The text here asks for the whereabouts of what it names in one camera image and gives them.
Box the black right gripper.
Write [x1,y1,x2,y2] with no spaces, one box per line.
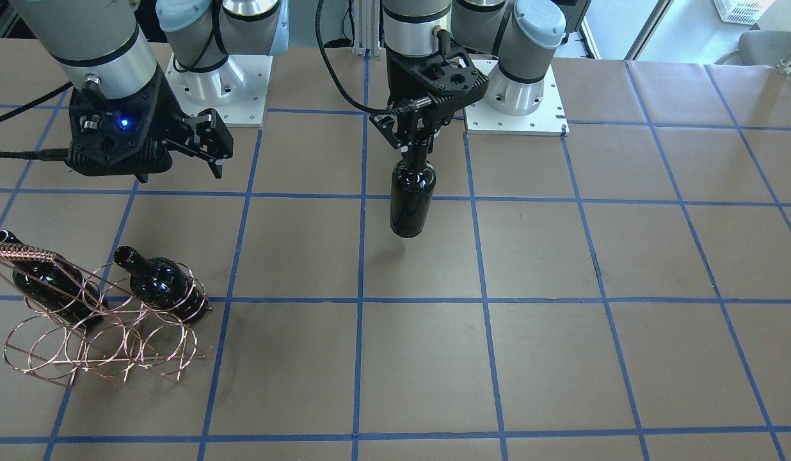
[66,67,234,182]

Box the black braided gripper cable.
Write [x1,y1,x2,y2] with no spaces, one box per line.
[316,0,396,117]

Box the dark bottle in rack rear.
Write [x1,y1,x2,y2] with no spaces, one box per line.
[11,261,103,330]

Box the dark bottle in rack front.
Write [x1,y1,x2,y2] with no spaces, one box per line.
[113,246,209,325]

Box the dark bottle in rack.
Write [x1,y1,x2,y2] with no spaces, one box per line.
[11,261,103,330]
[113,246,209,325]

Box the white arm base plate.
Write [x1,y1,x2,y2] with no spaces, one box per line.
[166,55,275,129]
[465,60,570,136]

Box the copper wire wine rack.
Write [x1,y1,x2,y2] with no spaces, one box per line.
[0,244,206,387]

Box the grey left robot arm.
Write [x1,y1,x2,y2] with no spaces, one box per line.
[371,1,568,152]

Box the dark glass wine bottle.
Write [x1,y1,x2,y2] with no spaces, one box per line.
[390,129,437,238]

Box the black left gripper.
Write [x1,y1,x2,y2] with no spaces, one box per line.
[370,45,489,151]

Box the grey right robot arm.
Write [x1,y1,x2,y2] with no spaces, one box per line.
[3,1,289,183]

